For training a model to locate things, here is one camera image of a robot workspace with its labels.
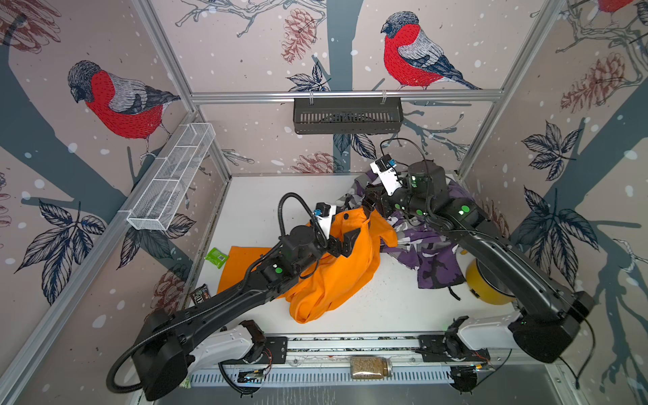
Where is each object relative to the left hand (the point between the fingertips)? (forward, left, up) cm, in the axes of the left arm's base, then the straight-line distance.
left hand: (350, 220), depth 70 cm
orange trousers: (-13, +4, -13) cm, 19 cm away
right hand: (+7, -5, +7) cm, 11 cm away
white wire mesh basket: (+2, +56, +2) cm, 56 cm away
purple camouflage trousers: (+3, -33, -27) cm, 43 cm away
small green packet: (+2, +49, -28) cm, 56 cm away
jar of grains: (-32, -5, -24) cm, 40 cm away
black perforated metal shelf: (+55, -1, -1) cm, 55 cm away
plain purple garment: (+26, -45, -17) cm, 54 cm away
